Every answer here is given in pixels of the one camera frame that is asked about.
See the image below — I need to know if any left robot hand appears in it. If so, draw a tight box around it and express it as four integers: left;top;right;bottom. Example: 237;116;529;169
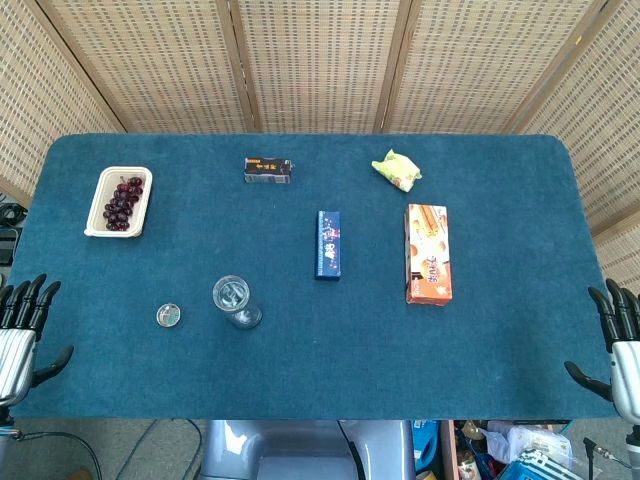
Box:
0;273;75;407

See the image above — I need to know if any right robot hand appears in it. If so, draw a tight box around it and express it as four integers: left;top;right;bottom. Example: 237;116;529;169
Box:
564;278;640;422

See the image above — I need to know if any clear glass jar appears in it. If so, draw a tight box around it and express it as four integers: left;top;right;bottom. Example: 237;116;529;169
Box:
212;274;263;331

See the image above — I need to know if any white plastic bag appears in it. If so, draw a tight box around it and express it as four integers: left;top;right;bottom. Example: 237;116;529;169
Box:
485;420;572;465

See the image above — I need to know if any blue white patterned box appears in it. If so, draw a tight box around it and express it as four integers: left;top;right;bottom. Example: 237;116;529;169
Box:
499;448;579;480

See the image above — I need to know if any beige rectangular tray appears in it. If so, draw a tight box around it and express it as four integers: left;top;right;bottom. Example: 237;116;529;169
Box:
83;165;154;239

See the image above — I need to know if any dark red grape bunch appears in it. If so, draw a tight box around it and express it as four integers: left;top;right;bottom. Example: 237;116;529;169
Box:
102;175;145;233

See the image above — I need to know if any blue plastic container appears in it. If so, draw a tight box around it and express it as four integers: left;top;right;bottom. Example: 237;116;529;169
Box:
411;419;441;474

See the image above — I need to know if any orange biscuit box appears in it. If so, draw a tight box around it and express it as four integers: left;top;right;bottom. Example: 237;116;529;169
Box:
403;203;454;306

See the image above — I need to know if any woven bamboo screen panel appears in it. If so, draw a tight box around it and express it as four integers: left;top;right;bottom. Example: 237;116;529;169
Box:
383;0;612;135
37;0;257;134
0;0;124;201
517;0;640;281
230;0;412;134

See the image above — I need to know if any blue felt table cloth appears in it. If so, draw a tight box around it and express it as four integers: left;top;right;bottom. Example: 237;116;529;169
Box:
0;132;618;421

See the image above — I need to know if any grey robot torso base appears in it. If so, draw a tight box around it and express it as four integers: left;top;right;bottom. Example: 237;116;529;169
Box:
199;419;417;480

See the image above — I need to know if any yellow green snack packet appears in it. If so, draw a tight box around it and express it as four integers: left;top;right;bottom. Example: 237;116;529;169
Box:
370;148;423;194

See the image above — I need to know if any small black box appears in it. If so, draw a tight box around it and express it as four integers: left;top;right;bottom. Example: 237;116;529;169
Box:
243;157;294;185

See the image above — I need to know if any dark blue long box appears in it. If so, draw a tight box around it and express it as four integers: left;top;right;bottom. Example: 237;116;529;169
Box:
314;210;343;281

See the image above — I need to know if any black cable with metal plug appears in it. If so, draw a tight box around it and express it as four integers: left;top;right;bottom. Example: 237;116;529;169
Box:
582;436;640;480

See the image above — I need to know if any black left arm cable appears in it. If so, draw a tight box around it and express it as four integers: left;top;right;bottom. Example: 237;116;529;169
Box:
9;428;104;480

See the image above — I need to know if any black equipment with cables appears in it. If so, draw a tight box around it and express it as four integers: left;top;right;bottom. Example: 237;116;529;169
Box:
0;193;27;267

